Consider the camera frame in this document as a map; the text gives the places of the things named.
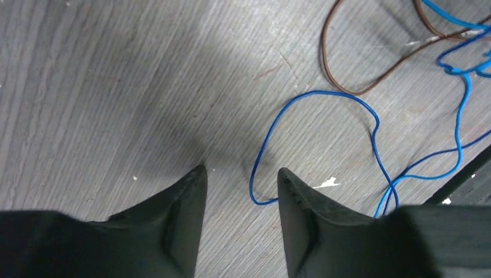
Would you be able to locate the brown wire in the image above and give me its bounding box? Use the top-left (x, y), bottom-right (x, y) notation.
top-left (320, 0), bottom-right (491, 97)

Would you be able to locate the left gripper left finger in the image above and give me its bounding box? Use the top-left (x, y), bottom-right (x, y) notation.
top-left (1, 165), bottom-right (207, 277)

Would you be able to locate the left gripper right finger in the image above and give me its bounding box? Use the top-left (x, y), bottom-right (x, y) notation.
top-left (277, 168), bottom-right (490, 277)

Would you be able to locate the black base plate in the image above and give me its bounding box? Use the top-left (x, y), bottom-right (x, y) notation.
top-left (425, 147), bottom-right (490, 206)

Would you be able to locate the blue wire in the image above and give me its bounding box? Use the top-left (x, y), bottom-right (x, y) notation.
top-left (249, 0), bottom-right (491, 220)

